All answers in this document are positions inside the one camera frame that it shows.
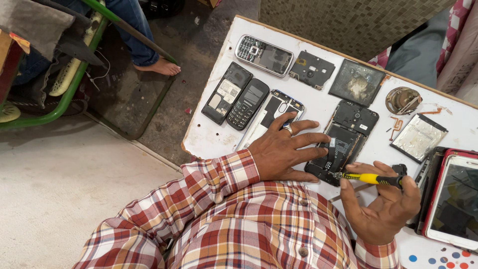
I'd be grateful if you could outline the person's right hand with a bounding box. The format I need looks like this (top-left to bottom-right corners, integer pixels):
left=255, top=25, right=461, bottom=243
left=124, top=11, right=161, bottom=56
left=339, top=161, right=422, bottom=246

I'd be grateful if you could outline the person's left hand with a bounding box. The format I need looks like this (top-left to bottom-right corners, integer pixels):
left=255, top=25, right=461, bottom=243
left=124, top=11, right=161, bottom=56
left=248, top=111, right=331, bottom=184

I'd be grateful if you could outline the yellow black screwdriver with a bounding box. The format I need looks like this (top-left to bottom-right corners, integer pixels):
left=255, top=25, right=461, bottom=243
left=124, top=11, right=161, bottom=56
left=329, top=171, right=405, bottom=188

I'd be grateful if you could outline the black smartphone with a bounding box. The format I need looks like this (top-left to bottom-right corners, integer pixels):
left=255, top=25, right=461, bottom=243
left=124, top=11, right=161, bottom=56
left=304, top=100, right=380, bottom=187

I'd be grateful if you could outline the thin beige pry stick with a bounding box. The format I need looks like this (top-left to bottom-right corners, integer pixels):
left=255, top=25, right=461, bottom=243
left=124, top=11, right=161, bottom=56
left=328, top=183, right=375, bottom=203

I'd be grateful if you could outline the white phone back cover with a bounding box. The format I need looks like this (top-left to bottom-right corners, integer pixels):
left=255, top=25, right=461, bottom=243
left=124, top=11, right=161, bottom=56
left=235, top=89, right=305, bottom=152

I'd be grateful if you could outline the black keypad phone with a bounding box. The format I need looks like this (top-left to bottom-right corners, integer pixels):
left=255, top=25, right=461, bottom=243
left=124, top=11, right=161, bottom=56
left=226, top=78, right=270, bottom=131

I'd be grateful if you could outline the white smartphone in red case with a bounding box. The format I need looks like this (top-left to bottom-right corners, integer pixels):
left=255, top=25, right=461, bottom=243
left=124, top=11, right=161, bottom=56
left=421, top=148, right=478, bottom=252

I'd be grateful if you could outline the black phone without back cover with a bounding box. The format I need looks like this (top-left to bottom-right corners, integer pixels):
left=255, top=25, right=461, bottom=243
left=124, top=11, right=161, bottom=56
left=201, top=62, right=254, bottom=126

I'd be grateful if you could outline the red plaid shirt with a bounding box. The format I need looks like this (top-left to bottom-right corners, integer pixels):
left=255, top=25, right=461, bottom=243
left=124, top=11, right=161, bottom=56
left=73, top=149, right=403, bottom=269

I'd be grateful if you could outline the silver phone battery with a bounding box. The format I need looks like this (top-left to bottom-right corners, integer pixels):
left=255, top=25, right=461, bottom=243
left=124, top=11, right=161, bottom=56
left=389, top=113, right=449, bottom=164

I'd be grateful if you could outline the silver keypad phone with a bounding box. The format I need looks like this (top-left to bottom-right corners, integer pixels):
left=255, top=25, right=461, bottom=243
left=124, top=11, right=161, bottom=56
left=235, top=34, right=295, bottom=78

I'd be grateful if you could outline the dark square glass panel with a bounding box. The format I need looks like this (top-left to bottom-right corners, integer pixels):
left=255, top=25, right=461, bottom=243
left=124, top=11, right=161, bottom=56
left=328, top=58, right=387, bottom=108

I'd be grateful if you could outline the round metal speaker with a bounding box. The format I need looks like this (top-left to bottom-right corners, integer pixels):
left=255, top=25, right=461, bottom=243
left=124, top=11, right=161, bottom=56
left=385, top=86, right=423, bottom=116

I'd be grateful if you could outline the black bag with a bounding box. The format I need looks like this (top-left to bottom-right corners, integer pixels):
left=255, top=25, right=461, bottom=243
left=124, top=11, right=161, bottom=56
left=140, top=0, right=186, bottom=20

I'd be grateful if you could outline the pink checked cloth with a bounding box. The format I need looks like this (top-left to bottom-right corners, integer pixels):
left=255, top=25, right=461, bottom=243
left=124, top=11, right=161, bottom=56
left=367, top=0, right=478, bottom=106

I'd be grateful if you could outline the grey cloth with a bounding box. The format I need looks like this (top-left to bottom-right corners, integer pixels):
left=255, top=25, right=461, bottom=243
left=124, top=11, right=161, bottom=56
left=0, top=0, right=76, bottom=61

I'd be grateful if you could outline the red wooden furniture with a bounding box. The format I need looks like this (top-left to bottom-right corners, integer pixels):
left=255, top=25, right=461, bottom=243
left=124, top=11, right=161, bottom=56
left=0, top=29, right=31, bottom=107

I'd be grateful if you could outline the black phone frame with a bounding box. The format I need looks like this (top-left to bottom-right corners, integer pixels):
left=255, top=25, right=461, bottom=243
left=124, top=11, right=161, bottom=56
left=288, top=50, right=336, bottom=91
left=406, top=146, right=449, bottom=235

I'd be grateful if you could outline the black phone inner frame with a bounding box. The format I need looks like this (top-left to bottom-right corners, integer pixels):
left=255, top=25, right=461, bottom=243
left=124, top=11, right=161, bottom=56
left=288, top=50, right=336, bottom=91

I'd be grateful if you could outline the thin white cable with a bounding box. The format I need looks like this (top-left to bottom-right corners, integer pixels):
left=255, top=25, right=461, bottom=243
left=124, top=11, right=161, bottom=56
left=85, top=49, right=111, bottom=91

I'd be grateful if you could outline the green metal chair frame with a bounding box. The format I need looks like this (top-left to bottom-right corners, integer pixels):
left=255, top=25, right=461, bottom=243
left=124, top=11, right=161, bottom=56
left=0, top=0, right=179, bottom=140

